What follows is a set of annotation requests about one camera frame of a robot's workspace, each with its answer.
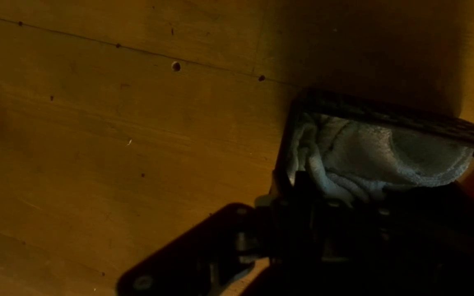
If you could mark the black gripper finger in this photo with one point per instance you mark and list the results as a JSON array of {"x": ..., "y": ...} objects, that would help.
[{"x": 305, "y": 190}]

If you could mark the white towel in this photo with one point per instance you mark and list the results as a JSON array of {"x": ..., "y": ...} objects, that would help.
[{"x": 369, "y": 157}]

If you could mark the black perforated box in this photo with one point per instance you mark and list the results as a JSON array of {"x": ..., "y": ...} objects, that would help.
[{"x": 391, "y": 116}]

